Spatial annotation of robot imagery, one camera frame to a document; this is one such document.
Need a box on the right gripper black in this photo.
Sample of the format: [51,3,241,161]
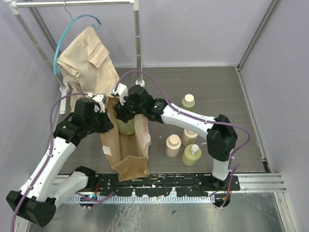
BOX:
[113,92,145,123]

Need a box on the green pump bottle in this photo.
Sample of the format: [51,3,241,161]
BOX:
[116,119,135,135]
[182,144,202,166]

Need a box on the brown canvas bag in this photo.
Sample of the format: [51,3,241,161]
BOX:
[100,97,151,182]

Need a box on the green bottle beige cap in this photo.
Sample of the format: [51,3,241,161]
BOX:
[182,94,195,108]

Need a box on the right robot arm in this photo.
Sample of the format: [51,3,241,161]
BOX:
[113,84,238,190]

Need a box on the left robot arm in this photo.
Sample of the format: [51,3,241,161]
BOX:
[6,94,114,231]

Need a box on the beige shirt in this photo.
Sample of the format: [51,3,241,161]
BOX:
[56,27,119,96]

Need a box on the beige bottle left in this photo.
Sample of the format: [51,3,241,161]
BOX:
[165,134,181,158]

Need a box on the beige bottle right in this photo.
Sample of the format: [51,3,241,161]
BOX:
[181,129,197,146]

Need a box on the teal clothes hanger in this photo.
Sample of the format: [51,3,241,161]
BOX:
[53,14,102,76]

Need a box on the white clothes rack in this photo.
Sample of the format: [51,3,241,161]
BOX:
[0,0,146,115]

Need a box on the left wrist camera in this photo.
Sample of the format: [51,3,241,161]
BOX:
[86,93,107,113]

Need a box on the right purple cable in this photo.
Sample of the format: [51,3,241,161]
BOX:
[114,70,252,209]

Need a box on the white cable tray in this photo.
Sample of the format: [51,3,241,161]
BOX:
[57,194,215,204]

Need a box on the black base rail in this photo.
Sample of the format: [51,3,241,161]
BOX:
[80,173,240,197]

